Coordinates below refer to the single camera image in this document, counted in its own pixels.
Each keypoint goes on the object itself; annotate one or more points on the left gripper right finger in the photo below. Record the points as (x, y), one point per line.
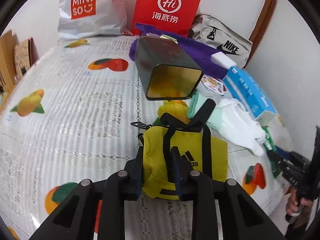
(181, 172)

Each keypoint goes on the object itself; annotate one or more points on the brown wooden door frame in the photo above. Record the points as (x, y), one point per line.
(261, 25)

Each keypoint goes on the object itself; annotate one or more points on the grey Nike bag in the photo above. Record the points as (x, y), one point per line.
(211, 31)

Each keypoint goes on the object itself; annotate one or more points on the white Miniso plastic bag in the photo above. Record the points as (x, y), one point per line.
(86, 18)

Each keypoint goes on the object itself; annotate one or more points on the right hand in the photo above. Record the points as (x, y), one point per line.
(293, 203)

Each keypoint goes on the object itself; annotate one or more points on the blue tissue pack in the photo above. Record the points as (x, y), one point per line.
(244, 88)

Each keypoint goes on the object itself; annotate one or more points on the green wet wipe packet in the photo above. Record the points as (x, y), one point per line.
(271, 149)

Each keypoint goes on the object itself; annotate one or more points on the wooden headboard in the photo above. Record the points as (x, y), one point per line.
(7, 63)

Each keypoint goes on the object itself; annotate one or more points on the mint green cloth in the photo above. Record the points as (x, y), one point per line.
(205, 108)

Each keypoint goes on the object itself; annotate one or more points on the white sponge block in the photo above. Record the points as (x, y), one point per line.
(222, 60)

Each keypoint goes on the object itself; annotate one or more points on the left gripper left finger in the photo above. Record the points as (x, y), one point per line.
(134, 180)

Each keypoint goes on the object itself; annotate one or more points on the orange print sachet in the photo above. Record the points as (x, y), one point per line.
(214, 85)

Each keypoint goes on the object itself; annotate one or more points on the brown patterned box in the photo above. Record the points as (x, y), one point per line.
(23, 57)

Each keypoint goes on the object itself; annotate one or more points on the dark green tin box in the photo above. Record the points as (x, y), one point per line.
(166, 71)

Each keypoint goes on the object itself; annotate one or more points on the purple towel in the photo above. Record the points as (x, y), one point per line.
(195, 52)

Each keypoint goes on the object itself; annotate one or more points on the red paper shopping bag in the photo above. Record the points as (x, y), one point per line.
(175, 16)

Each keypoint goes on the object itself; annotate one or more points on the yellow Adidas pouch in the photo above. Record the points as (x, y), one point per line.
(206, 153)

